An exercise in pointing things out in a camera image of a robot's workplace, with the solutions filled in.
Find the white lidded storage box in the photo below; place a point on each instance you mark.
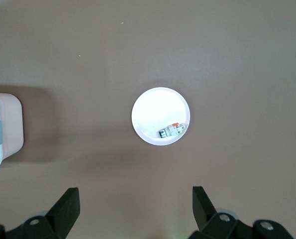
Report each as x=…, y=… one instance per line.
x=11, y=124

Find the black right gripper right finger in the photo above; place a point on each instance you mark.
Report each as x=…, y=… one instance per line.
x=205, y=216

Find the white circuit breaker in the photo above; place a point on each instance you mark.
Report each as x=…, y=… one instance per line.
x=171, y=129

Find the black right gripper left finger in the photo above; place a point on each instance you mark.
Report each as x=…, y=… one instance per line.
x=63, y=214

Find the pale pink round plate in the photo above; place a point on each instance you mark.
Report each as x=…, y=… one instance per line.
x=157, y=112

